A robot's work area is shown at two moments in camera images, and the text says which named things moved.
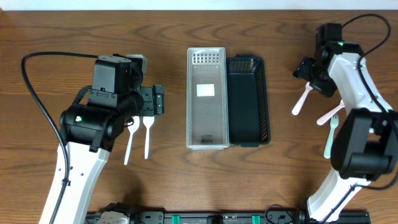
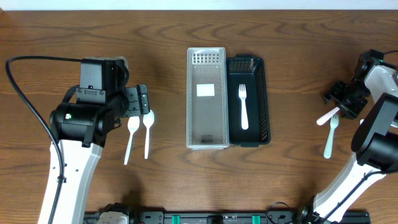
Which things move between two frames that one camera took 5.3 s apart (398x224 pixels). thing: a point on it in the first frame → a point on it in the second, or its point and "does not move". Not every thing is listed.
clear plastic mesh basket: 208,124 does not move
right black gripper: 304,70 → 347,101
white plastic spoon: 321,121 does not move
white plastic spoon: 148,121 does not move
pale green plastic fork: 334,121 does not move
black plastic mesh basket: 248,116 does not move
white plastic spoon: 132,127 does not move
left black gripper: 148,101 → 133,101
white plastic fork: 308,88 → 242,93
